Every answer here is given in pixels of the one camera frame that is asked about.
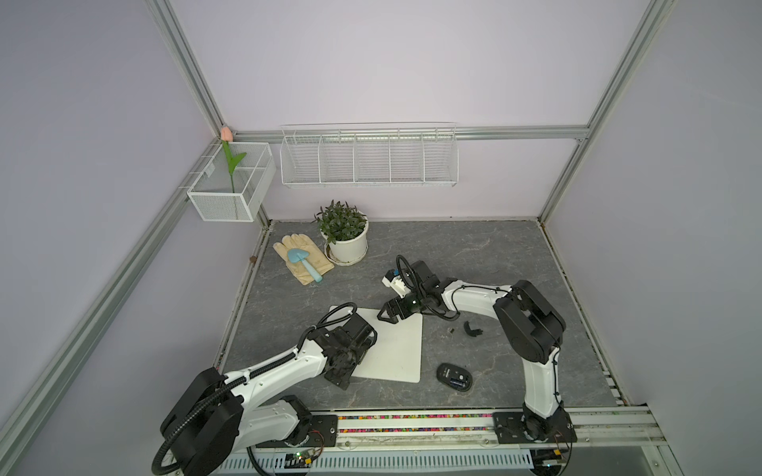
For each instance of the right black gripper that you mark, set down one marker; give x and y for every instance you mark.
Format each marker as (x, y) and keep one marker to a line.
(388, 312)

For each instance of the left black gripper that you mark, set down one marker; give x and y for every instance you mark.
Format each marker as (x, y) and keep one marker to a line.
(341, 376)

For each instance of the silver laptop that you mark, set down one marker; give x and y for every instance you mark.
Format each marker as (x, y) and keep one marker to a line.
(397, 354)

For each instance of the black mouse battery cover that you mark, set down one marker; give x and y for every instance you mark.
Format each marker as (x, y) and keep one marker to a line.
(471, 331)

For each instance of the black wireless mouse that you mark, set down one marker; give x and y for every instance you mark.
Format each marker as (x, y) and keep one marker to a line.
(454, 377)

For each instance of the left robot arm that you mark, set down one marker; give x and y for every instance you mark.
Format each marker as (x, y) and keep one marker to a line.
(219, 414)

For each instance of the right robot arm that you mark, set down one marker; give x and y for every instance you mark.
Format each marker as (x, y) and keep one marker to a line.
(533, 328)

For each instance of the potted green plant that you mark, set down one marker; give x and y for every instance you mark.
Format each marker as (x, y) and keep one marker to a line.
(344, 228)

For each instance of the blue garden trowel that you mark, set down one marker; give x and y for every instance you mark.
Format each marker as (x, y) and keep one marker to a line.
(300, 256)

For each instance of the beige work glove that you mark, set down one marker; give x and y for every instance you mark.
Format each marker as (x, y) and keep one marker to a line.
(316, 258)

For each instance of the pink artificial tulip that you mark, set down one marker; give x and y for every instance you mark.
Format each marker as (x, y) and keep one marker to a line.
(232, 160)

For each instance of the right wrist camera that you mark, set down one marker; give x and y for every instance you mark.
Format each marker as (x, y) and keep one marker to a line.
(394, 281)

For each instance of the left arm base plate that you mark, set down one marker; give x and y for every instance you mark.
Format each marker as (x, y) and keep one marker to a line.
(319, 431)

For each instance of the aluminium front rail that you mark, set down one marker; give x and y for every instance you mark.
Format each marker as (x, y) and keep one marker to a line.
(431, 440)

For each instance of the white wire shelf basket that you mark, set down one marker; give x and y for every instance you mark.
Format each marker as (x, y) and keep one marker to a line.
(370, 154)

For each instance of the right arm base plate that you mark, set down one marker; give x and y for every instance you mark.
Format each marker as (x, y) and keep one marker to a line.
(517, 427)

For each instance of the white mesh wall box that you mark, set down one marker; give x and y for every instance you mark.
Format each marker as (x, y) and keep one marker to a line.
(210, 191)

